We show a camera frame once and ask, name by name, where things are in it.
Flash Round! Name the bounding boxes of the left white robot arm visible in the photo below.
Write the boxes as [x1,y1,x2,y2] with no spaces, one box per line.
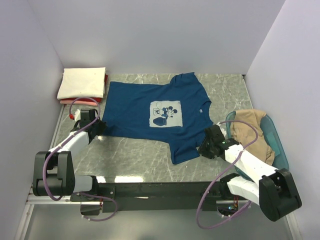
[32,109,107,201]

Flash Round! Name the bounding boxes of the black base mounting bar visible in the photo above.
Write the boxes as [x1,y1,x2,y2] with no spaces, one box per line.
[70,181,237,216]

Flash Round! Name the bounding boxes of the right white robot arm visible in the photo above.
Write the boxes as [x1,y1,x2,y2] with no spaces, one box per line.
[197,124,302,222]

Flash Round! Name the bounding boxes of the blue printed t shirt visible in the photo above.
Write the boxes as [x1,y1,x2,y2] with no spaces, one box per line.
[102,72,213,165]

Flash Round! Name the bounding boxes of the wrist white camera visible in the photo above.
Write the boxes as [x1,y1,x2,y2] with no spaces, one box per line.
[216,122,228,138]
[69,109,81,122]

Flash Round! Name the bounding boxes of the folded dark red t shirt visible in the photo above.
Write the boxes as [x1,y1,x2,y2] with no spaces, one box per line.
[59,73,109,104]

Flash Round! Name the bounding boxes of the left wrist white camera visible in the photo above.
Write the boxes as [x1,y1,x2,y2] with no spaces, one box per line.
[69,109,81,122]

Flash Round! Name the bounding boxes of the folded pink t shirt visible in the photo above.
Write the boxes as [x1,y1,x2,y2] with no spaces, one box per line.
[60,100,98,107]

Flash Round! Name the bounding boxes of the teal plastic bin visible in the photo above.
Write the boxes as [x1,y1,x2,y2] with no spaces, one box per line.
[225,111,290,181]

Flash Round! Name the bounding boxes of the folded cream t shirt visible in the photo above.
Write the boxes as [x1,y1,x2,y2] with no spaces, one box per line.
[57,67,106,100]

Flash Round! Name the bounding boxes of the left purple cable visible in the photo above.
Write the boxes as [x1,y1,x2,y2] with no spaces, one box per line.
[42,96,119,222]

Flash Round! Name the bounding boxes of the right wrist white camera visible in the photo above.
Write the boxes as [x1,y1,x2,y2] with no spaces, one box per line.
[216,122,228,138]

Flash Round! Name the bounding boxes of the tan t shirt in bin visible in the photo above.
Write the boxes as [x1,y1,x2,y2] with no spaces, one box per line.
[230,109,275,166]

